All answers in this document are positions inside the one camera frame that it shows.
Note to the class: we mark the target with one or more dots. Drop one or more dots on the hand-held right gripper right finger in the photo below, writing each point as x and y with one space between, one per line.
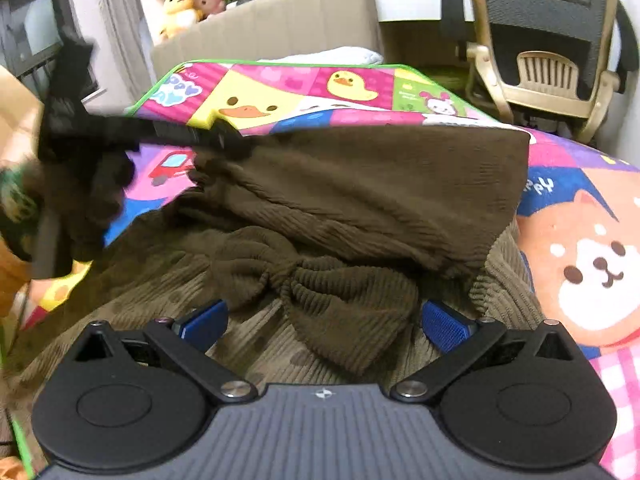
445 327

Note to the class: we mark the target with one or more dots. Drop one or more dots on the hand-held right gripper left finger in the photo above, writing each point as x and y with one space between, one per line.
205 325

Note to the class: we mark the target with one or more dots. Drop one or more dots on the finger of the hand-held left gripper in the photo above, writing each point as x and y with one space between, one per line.
185 135

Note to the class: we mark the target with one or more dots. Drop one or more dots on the white curtain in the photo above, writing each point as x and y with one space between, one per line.
120 25

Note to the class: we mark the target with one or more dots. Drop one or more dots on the yellow duck plush toy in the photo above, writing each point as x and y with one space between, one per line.
180 12

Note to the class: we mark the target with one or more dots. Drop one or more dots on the beige padded bed headboard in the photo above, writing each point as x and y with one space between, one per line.
280 25

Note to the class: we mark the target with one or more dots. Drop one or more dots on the colourful cartoon play mat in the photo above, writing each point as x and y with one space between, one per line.
575 260

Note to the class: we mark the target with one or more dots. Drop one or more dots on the white pillow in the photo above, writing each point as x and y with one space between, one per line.
330 56

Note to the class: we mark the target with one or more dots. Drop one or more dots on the white desk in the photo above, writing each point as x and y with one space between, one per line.
410 2

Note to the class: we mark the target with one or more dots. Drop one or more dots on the beige mesh office chair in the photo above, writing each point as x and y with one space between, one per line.
545 20

